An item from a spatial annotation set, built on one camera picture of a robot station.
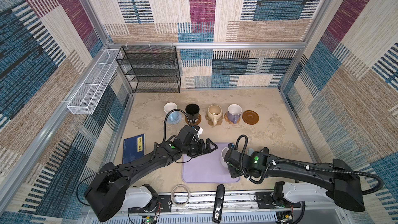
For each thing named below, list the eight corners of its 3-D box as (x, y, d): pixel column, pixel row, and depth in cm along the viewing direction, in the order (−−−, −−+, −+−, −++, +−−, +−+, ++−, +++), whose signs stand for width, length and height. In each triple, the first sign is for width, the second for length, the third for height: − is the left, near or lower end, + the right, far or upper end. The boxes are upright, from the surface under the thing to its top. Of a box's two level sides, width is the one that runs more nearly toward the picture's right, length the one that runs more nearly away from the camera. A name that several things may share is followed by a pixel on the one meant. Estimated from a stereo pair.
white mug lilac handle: (227, 125, 102) (229, 117, 95) (225, 112, 109) (227, 103, 102) (240, 125, 102) (243, 117, 95) (238, 112, 109) (241, 103, 102)
